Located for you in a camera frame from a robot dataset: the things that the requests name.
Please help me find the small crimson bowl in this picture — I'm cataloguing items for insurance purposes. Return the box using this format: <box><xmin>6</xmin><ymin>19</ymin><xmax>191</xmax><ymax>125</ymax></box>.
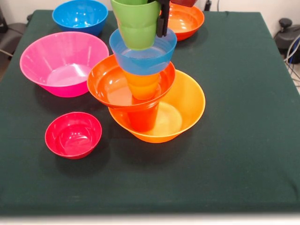
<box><xmin>45</xmin><ymin>112</ymin><xmax>103</xmax><ymax>160</ymax></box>

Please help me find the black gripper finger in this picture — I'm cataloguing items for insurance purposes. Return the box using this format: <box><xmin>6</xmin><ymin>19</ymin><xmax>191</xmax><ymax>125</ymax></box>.
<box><xmin>156</xmin><ymin>0</ymin><xmax>170</xmax><ymax>38</ymax></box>

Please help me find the large pink bowl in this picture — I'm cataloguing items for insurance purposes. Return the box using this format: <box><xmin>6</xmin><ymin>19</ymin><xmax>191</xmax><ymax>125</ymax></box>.
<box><xmin>19</xmin><ymin>31</ymin><xmax>110</xmax><ymax>98</ymax></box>

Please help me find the tangle of cables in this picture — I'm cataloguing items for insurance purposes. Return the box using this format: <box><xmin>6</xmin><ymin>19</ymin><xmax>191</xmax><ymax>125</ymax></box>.
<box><xmin>283</xmin><ymin>35</ymin><xmax>300</xmax><ymax>83</ymax></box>

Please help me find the green plastic cup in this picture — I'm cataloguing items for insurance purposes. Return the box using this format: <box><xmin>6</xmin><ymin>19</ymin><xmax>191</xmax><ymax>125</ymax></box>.
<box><xmin>110</xmin><ymin>0</ymin><xmax>162</xmax><ymax>51</ymax></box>

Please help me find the large orange bowl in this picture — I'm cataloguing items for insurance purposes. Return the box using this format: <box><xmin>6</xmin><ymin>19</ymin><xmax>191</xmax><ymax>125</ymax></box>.
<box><xmin>108</xmin><ymin>69</ymin><xmax>206</xmax><ymax>143</ymax></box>

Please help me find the small translucent blue bowl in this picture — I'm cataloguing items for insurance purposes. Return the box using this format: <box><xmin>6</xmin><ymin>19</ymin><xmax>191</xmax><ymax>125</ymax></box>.
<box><xmin>109</xmin><ymin>28</ymin><xmax>178</xmax><ymax>75</ymax></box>

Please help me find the large blue bowl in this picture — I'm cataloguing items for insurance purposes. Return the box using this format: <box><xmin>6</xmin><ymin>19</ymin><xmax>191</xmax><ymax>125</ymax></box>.
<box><xmin>52</xmin><ymin>0</ymin><xmax>109</xmax><ymax>37</ymax></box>

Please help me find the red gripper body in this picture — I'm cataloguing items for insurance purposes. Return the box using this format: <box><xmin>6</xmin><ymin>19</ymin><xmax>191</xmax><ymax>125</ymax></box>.
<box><xmin>170</xmin><ymin>0</ymin><xmax>199</xmax><ymax>8</ymax></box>

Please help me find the dark green tablecloth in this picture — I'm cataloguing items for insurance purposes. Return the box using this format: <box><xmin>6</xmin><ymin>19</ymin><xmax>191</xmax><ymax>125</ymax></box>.
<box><xmin>0</xmin><ymin>9</ymin><xmax>300</xmax><ymax>215</ymax></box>

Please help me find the orange plastic cup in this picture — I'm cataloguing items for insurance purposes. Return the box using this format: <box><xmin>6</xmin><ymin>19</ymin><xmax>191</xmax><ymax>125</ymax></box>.
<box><xmin>123</xmin><ymin>70</ymin><xmax>162</xmax><ymax>101</ymax></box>

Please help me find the red-orange plastic bowl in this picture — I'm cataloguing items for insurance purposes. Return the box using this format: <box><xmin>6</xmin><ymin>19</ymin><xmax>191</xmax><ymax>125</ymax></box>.
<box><xmin>87</xmin><ymin>55</ymin><xmax>176</xmax><ymax>111</ymax></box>
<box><xmin>166</xmin><ymin>3</ymin><xmax>205</xmax><ymax>42</ymax></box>

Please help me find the red-orange plastic cup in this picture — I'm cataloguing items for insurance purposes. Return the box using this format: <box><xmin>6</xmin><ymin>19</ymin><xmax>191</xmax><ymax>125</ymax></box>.
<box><xmin>127</xmin><ymin>104</ymin><xmax>159</xmax><ymax>133</ymax></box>

